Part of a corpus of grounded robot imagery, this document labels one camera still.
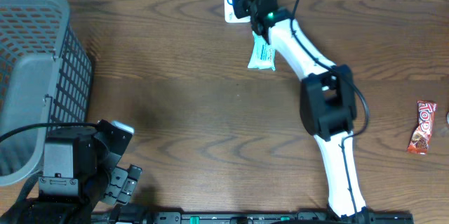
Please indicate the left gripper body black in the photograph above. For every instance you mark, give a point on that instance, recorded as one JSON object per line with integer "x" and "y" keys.
{"x": 119, "y": 185}

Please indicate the grey plastic mesh basket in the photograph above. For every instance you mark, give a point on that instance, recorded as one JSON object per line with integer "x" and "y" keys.
{"x": 46, "y": 76}

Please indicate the red chocolate bar wrapper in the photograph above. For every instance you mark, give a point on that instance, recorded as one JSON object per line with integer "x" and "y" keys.
{"x": 421, "y": 137}

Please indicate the green wet wipes packet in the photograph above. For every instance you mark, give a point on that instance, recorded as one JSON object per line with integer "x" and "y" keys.
{"x": 263, "y": 55}

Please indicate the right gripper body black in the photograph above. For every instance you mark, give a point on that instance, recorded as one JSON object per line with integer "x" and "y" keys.
{"x": 242, "y": 0}

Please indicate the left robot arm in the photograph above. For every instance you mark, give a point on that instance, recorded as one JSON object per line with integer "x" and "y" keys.
{"x": 80, "y": 169}

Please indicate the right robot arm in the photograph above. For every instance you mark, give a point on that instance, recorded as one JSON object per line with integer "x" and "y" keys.
{"x": 328, "y": 98}

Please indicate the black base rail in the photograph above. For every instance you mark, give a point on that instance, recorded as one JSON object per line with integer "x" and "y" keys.
{"x": 137, "y": 214}

